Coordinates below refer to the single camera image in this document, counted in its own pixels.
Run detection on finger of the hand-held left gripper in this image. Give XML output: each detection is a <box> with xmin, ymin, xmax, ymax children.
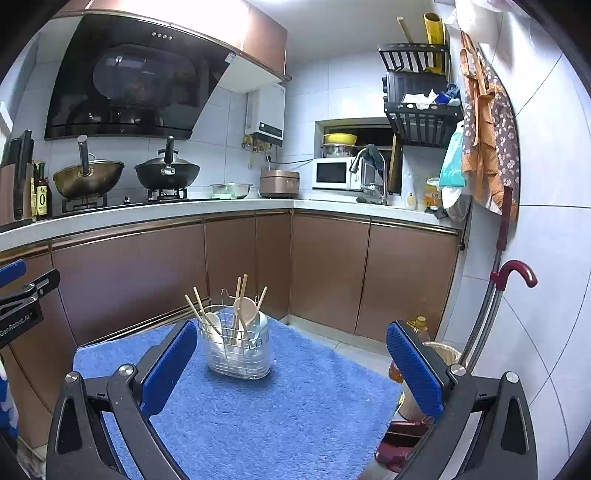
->
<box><xmin>0</xmin><ymin>259</ymin><xmax>27</xmax><ymax>288</ymax></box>
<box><xmin>0</xmin><ymin>268</ymin><xmax>62</xmax><ymax>319</ymax></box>

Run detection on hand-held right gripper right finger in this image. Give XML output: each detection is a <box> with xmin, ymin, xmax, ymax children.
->
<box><xmin>385</xmin><ymin>320</ymin><xmax>539</xmax><ymax>480</ymax></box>

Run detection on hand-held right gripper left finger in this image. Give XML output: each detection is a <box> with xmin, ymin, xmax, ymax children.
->
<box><xmin>46</xmin><ymin>319</ymin><xmax>199</xmax><ymax>480</ymax></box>

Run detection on white ceramic spoon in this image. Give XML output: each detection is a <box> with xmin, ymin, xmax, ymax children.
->
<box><xmin>202</xmin><ymin>312</ymin><xmax>232</xmax><ymax>365</ymax></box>

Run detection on clear utensil holder wire rack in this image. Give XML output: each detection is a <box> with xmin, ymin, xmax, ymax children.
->
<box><xmin>197</xmin><ymin>288</ymin><xmax>273</xmax><ymax>380</ymax></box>

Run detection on pink ceramic spoon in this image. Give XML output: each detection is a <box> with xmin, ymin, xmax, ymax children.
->
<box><xmin>232</xmin><ymin>296</ymin><xmax>258</xmax><ymax>343</ymax></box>

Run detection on woven waste basket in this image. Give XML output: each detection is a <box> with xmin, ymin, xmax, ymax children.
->
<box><xmin>422</xmin><ymin>341</ymin><xmax>463</xmax><ymax>371</ymax></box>

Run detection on cooking oil bottle yellow cap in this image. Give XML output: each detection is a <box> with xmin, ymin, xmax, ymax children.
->
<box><xmin>390</xmin><ymin>316</ymin><xmax>430</xmax><ymax>385</ymax></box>

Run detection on maroon stool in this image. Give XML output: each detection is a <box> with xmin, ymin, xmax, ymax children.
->
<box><xmin>374</xmin><ymin>417</ymin><xmax>437</xmax><ymax>472</ymax></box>

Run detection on blue white cloth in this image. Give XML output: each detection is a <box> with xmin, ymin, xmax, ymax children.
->
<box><xmin>0</xmin><ymin>359</ymin><xmax>20</xmax><ymax>445</ymax></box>

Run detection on dark oil bottle yellow label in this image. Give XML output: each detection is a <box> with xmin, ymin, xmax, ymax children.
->
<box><xmin>36</xmin><ymin>174</ymin><xmax>53</xmax><ymax>220</ymax></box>

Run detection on slim dark sauce bottle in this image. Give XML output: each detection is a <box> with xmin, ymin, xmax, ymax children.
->
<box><xmin>30</xmin><ymin>161</ymin><xmax>40</xmax><ymax>220</ymax></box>

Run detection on wooden knife block with knives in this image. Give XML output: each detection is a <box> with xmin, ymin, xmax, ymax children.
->
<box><xmin>0</xmin><ymin>129</ymin><xmax>36</xmax><ymax>223</ymax></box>

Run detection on black gas stove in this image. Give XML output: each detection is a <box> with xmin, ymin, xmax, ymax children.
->
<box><xmin>59</xmin><ymin>187</ymin><xmax>191</xmax><ymax>215</ymax></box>

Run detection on golden wok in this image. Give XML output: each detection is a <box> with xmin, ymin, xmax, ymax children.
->
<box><xmin>52</xmin><ymin>134</ymin><xmax>126</xmax><ymax>200</ymax></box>

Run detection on blue fluffy mat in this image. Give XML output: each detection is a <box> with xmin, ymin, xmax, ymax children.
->
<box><xmin>73</xmin><ymin>316</ymin><xmax>405</xmax><ymax>480</ymax></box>

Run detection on brown kitchen base cabinet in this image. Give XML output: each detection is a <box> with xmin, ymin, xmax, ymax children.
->
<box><xmin>0</xmin><ymin>196</ymin><xmax>472</xmax><ymax>344</ymax></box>

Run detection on yellow detergent bottle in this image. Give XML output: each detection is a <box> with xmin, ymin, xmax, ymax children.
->
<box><xmin>425</xmin><ymin>175</ymin><xmax>444</xmax><ymax>211</ymax></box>

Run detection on black wok with lid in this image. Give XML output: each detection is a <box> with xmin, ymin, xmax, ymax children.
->
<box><xmin>134</xmin><ymin>136</ymin><xmax>202</xmax><ymax>190</ymax></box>

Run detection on steel bowl on green pad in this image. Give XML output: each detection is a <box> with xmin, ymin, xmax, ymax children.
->
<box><xmin>211</xmin><ymin>183</ymin><xmax>254</xmax><ymax>199</ymax></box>

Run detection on chrome kitchen faucet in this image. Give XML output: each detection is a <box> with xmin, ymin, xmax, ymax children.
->
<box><xmin>348</xmin><ymin>148</ymin><xmax>389</xmax><ymax>206</ymax></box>

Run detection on wooden cutting board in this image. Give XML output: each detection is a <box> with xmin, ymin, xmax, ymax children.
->
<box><xmin>388</xmin><ymin>134</ymin><xmax>402</xmax><ymax>193</ymax></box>

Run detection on teal plastic bag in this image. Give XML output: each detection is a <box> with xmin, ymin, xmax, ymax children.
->
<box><xmin>438</xmin><ymin>131</ymin><xmax>467</xmax><ymax>188</ymax></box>

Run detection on white microwave oven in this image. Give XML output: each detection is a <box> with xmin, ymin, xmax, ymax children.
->
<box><xmin>311</xmin><ymin>157</ymin><xmax>366</xmax><ymax>191</ymax></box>

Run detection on rose gold rice cooker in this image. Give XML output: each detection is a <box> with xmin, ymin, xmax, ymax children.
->
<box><xmin>259</xmin><ymin>169</ymin><xmax>301</xmax><ymax>199</ymax></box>

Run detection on dark cloth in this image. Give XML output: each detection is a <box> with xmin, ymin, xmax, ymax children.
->
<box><xmin>365</xmin><ymin>144</ymin><xmax>388</xmax><ymax>174</ymax></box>

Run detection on black glass range hood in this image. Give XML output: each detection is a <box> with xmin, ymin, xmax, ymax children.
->
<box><xmin>44</xmin><ymin>13</ymin><xmax>241</xmax><ymax>142</ymax></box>

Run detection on steel mixing bowl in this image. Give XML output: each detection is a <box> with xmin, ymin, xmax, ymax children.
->
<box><xmin>321</xmin><ymin>143</ymin><xmax>359</xmax><ymax>159</ymax></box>

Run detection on yellow gas pipe valves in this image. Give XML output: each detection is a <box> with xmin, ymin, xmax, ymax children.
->
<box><xmin>240</xmin><ymin>133</ymin><xmax>283</xmax><ymax>169</ymax></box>

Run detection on orange brown floral apron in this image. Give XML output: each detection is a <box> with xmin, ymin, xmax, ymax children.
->
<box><xmin>459</xmin><ymin>30</ymin><xmax>520</xmax><ymax>216</ymax></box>

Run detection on white crumpled cloth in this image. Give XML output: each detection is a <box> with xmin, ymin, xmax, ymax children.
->
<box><xmin>400</xmin><ymin>90</ymin><xmax>439</xmax><ymax>110</ymax></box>

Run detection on white water heater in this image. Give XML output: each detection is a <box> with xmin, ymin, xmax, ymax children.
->
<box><xmin>245</xmin><ymin>83</ymin><xmax>285</xmax><ymax>147</ymax></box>

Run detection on yellow roll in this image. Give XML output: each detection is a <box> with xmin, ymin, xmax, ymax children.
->
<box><xmin>423</xmin><ymin>12</ymin><xmax>447</xmax><ymax>75</ymax></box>

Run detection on white hanging plastic bag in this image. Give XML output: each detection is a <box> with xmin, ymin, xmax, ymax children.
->
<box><xmin>445</xmin><ymin>0</ymin><xmax>505</xmax><ymax>29</ymax></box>

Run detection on umbrella maroon hooked handle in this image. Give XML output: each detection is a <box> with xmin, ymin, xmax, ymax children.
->
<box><xmin>466</xmin><ymin>260</ymin><xmax>539</xmax><ymax>371</ymax></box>

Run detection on grey pole brown handle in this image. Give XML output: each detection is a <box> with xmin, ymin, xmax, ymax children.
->
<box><xmin>461</xmin><ymin>185</ymin><xmax>515</xmax><ymax>366</ymax></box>

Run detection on black metal wall rack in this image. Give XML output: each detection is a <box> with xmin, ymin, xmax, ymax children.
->
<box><xmin>377</xmin><ymin>42</ymin><xmax>465</xmax><ymax>149</ymax></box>

